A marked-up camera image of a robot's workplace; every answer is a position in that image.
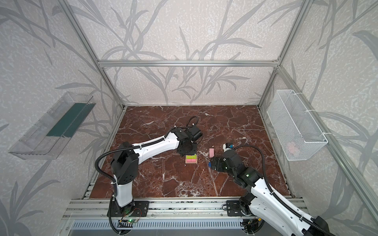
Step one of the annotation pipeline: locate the lime green block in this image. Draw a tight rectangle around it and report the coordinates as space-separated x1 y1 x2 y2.
186 154 197 159

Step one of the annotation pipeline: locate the light pink long block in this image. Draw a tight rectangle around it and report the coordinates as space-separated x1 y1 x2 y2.
209 148 215 158

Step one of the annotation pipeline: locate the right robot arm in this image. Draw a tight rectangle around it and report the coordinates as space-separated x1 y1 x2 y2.
209 149 333 236

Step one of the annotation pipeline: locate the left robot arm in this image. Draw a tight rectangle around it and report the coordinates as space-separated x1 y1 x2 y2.
94 124 203 208

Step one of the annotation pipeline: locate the pink item in basket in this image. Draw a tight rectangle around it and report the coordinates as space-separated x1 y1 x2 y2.
287 142 300 156

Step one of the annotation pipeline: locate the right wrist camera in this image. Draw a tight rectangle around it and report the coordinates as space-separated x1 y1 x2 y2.
222 143 234 152

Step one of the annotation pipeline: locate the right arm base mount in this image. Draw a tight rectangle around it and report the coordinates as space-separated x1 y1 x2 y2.
221 200 253 217

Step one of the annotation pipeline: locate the white wire basket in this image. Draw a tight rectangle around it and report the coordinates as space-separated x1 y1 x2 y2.
267 89 328 161

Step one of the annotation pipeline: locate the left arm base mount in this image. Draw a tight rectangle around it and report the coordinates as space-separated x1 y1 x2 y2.
107 200 150 217

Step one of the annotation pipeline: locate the aluminium frame crossbar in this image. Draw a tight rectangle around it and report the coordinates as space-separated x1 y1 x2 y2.
97 60 278 67

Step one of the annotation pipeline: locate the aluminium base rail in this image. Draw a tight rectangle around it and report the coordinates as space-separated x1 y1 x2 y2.
61 197 311 220

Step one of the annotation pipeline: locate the clear plastic wall tray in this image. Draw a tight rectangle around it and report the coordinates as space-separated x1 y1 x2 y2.
8 92 96 160

